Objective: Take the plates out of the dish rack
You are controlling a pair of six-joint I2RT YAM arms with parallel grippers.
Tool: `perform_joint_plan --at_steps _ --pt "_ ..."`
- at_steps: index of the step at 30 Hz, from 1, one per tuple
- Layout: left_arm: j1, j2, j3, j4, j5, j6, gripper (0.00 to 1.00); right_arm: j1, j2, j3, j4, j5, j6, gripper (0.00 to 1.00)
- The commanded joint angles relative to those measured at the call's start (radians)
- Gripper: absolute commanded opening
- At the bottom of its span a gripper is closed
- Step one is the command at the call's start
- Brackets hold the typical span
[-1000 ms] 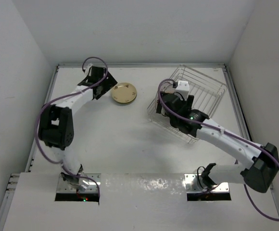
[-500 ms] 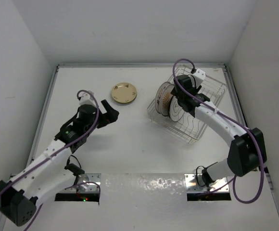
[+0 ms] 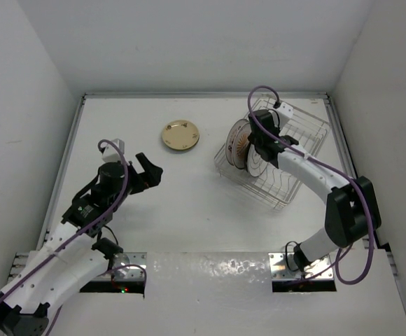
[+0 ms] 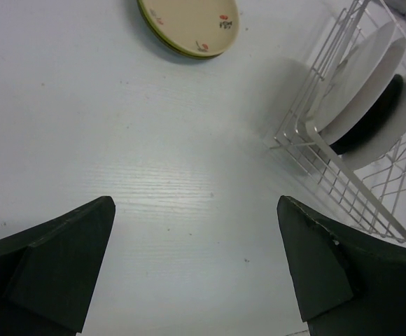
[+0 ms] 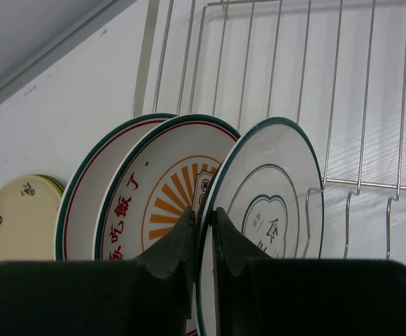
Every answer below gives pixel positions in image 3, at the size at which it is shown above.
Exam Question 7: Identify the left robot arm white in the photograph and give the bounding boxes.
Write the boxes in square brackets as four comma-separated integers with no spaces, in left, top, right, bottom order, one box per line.
[0,153,163,335]

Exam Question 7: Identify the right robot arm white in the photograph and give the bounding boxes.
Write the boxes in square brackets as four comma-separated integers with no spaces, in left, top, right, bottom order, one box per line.
[248,109,382,271]

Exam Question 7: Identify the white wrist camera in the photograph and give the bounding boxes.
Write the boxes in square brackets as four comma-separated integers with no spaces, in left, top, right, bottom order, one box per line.
[98,139,125,163]
[272,101,294,130]

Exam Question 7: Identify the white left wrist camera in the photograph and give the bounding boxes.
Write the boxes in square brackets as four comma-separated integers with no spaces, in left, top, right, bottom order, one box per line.
[98,139,125,163]

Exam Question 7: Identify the metal base plate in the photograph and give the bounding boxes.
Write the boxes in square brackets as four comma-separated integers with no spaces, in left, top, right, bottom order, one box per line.
[96,252,147,283]
[268,252,334,282]

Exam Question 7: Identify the white plate orange sunburst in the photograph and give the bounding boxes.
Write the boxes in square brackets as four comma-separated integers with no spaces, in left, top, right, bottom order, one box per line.
[232,122,251,169]

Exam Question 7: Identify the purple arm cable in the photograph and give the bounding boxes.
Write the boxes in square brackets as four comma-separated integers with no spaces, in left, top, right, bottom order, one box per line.
[247,85,375,284]
[0,139,130,336]

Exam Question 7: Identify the white plate red green text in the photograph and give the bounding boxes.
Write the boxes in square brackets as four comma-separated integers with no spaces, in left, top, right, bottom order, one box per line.
[225,118,249,166]

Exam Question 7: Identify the white plate black rings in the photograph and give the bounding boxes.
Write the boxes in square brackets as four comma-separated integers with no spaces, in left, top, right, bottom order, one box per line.
[246,145,270,176]

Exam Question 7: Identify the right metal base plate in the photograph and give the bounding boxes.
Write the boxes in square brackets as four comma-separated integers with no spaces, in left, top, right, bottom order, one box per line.
[268,252,334,282]

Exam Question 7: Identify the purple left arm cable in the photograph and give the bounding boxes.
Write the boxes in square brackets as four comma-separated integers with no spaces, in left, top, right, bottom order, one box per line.
[0,139,130,336]

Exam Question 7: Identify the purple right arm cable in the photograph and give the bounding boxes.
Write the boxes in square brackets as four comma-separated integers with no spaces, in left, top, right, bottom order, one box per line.
[247,85,375,284]

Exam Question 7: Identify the clear wire dish rack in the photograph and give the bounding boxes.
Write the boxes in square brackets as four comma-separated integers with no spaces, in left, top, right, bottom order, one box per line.
[214,94,330,207]

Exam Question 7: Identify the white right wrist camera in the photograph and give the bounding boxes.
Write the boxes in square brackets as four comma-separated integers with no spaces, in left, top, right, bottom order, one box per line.
[272,101,294,130]

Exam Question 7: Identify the cream beige plate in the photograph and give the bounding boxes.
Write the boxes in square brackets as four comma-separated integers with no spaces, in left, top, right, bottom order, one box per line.
[161,120,200,151]

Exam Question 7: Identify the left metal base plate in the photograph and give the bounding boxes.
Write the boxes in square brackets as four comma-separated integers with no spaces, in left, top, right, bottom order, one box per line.
[96,252,147,283]

